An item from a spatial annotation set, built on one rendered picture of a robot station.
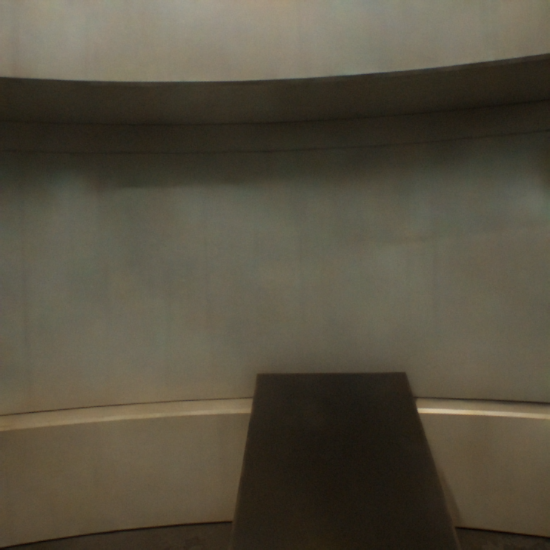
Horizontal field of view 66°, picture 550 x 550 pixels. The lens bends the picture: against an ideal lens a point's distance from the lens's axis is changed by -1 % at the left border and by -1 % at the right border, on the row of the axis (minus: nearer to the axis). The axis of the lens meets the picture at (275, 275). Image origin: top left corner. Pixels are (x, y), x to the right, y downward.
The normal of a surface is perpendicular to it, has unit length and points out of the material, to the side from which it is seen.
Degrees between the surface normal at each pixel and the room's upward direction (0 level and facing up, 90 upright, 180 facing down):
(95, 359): 90
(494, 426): 90
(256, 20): 90
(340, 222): 90
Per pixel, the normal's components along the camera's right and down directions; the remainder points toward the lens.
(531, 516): -0.31, 0.04
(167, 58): 0.08, 0.02
